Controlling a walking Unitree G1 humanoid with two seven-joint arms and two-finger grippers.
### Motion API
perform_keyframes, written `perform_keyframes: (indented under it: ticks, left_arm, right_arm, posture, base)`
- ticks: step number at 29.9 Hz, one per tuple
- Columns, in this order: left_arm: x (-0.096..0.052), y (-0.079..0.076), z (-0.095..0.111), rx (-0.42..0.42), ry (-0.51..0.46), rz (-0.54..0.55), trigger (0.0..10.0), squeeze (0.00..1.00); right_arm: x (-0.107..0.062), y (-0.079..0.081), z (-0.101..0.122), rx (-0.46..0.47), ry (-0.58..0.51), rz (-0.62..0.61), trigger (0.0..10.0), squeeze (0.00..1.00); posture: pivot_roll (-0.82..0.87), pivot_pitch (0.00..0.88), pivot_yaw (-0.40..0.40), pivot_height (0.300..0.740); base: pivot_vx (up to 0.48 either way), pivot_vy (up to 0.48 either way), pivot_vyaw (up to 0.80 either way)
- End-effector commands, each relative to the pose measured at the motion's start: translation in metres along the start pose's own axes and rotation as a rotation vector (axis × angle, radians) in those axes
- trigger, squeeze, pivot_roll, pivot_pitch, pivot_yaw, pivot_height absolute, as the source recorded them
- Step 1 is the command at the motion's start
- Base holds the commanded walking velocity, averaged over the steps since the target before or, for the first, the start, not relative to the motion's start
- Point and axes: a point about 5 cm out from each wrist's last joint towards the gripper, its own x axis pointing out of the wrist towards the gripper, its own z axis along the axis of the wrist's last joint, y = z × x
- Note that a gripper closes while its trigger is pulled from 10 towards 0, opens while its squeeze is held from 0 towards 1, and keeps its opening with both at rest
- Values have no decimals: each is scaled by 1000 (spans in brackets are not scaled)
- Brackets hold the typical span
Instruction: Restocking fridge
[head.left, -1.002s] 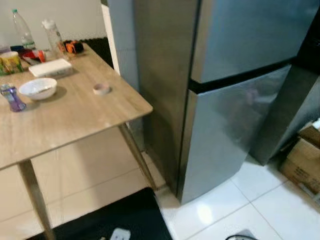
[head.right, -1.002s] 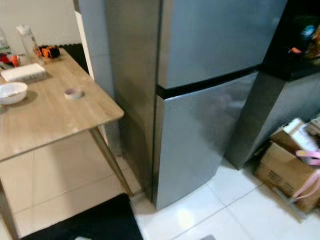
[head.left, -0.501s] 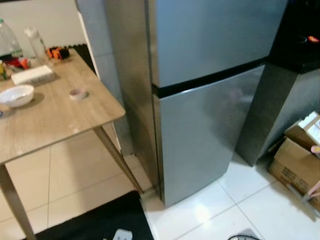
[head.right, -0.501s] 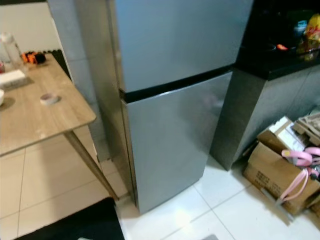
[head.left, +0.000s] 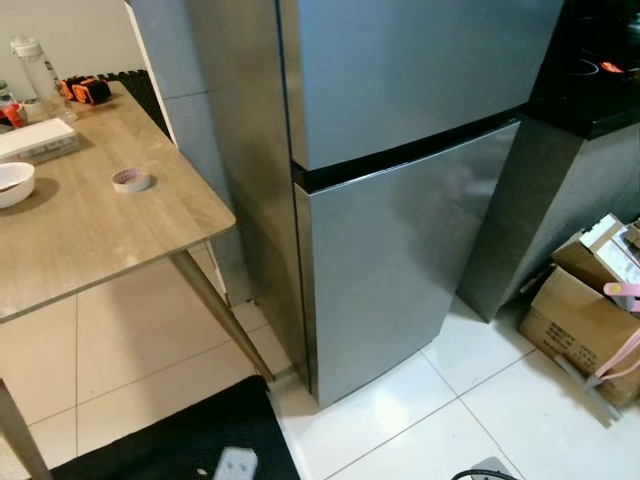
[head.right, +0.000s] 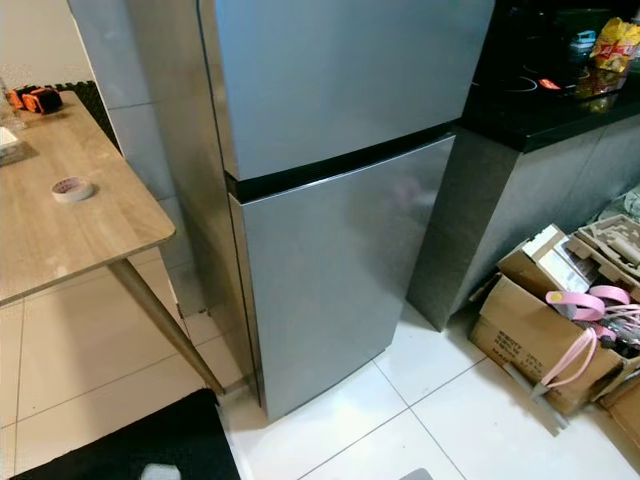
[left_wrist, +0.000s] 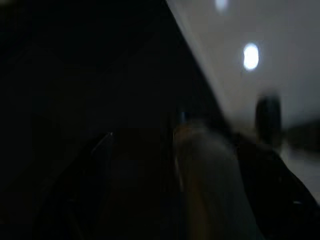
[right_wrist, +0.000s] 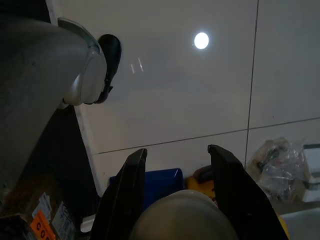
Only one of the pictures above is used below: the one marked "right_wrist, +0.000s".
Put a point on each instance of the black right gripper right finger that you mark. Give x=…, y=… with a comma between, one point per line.
x=240, y=195

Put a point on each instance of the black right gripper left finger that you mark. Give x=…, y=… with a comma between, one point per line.
x=120, y=195

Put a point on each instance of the white bowl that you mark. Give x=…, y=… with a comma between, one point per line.
x=180, y=215

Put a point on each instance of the yellow container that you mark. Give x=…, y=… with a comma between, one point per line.
x=197, y=186

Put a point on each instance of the blue plastic bin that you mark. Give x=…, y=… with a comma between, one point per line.
x=162, y=182

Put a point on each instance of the clear plastic bag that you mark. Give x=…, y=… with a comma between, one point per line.
x=280, y=170

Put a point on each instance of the cardboard box orange sticker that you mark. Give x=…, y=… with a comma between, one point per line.
x=45, y=195

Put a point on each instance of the white box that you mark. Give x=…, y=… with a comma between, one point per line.
x=312, y=175

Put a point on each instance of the silver robot leg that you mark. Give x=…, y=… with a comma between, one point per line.
x=37, y=75

